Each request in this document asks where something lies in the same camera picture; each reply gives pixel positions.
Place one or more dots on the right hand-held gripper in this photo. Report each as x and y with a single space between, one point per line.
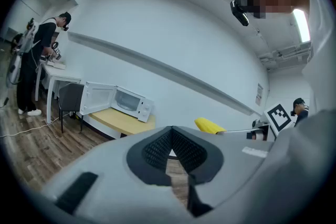
278 118

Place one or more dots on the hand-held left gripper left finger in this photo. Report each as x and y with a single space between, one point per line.
105 181

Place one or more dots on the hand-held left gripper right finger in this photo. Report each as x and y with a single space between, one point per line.
225 160

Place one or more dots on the yellow banana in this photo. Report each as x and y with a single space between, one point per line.
207 125

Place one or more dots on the white microwave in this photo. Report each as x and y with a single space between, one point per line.
145 110

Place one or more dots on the light wooden table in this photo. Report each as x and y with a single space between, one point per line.
118 120

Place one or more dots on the dark grey chair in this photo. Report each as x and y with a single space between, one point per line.
71 97

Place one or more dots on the person's white shirt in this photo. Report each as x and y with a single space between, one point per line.
324 65

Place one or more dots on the white desk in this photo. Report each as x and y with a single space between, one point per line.
63 73

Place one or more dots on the long ceiling light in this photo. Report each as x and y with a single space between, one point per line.
302 26

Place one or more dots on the white rounded appliance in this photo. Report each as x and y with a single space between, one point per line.
14 68

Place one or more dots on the white wall poster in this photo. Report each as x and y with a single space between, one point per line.
259 94

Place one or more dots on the white ceiling duct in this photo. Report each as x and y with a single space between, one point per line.
288 55

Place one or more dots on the grey wall rail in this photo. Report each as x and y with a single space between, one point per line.
157 65

